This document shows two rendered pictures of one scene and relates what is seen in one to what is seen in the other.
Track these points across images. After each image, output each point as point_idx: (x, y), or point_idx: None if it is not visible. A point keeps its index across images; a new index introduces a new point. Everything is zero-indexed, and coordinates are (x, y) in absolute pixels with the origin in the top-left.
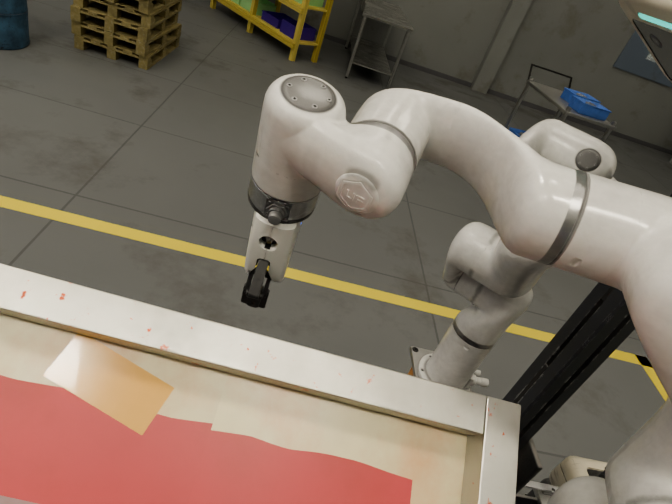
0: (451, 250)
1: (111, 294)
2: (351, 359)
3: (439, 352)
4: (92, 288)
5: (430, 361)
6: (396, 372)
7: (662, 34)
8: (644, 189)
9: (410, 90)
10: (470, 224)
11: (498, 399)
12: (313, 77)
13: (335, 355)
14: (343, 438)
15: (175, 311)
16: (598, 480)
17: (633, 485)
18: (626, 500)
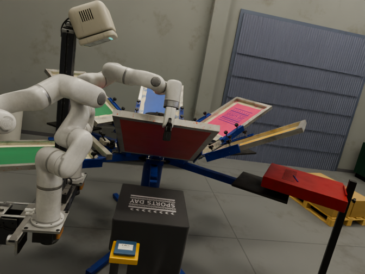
0: (92, 143)
1: (189, 120)
2: (147, 114)
3: (61, 202)
4: (193, 121)
5: (60, 212)
6: (138, 113)
7: (105, 39)
8: (118, 64)
9: (157, 74)
10: (87, 132)
11: (118, 110)
12: (175, 80)
13: (150, 114)
14: None
15: (179, 119)
16: None
17: (89, 109)
18: (91, 110)
